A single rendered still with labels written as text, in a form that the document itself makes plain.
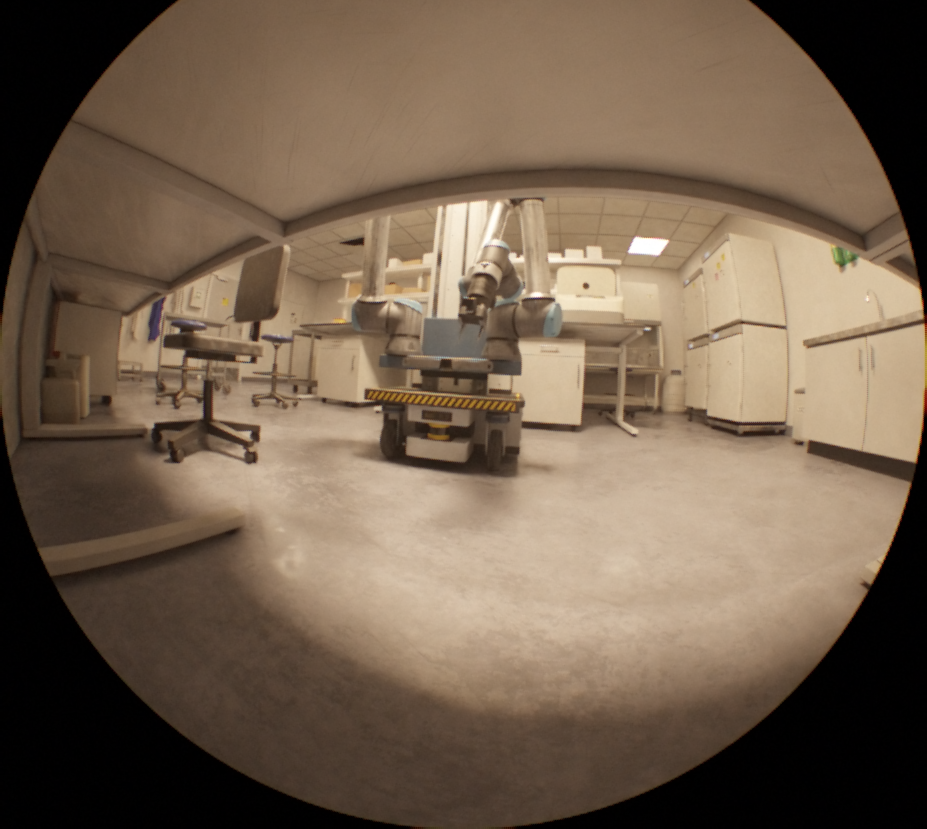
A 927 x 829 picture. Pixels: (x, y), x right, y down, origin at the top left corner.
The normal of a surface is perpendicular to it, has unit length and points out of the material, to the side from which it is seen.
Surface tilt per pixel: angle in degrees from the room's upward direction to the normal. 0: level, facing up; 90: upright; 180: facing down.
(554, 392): 90
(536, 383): 90
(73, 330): 90
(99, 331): 90
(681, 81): 180
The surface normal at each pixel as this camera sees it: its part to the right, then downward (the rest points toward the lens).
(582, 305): -0.31, -0.07
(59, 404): 0.97, 0.05
